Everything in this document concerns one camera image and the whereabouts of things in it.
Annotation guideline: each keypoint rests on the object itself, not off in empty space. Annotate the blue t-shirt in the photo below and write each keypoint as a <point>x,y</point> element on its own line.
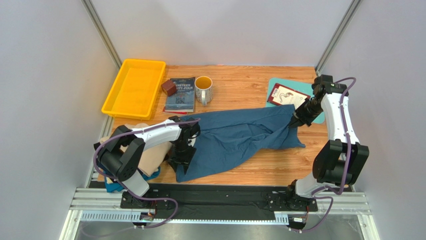
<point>229,138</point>

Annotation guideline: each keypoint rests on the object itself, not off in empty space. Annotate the beige t-shirt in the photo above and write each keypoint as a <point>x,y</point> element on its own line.
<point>151,158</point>

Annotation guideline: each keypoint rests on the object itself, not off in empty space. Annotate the red paperback book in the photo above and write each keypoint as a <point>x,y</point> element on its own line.
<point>283,95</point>

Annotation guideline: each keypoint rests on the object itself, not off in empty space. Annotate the teal cutting board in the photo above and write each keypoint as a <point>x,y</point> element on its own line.
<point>296,85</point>

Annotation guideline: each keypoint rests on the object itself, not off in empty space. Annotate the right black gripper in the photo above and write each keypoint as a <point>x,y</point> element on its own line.
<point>302,114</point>

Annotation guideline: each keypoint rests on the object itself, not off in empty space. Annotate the black mounting base plate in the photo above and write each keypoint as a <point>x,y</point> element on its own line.
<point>217,202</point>

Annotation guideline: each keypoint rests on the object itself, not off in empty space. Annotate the brown wooden cube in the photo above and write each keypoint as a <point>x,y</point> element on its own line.
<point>169,87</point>

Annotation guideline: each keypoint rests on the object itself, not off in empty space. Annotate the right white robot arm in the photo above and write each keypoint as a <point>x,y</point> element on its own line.
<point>341,160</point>

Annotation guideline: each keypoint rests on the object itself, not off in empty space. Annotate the blue paperback book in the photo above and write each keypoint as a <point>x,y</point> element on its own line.
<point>183,100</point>

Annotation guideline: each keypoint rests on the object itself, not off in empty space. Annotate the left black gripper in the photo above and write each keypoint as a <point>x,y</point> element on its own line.
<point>185,160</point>

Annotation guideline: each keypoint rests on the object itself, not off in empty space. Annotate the white mug yellow inside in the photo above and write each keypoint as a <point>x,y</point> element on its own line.
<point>203,89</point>

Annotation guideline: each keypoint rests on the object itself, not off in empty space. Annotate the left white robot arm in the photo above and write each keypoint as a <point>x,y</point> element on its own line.
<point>120,155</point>

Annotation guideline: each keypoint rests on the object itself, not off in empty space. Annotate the aluminium frame rail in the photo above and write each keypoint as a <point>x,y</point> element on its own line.
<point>96,214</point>

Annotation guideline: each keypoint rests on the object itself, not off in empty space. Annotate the yellow plastic bin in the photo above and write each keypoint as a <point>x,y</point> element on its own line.
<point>134,91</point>

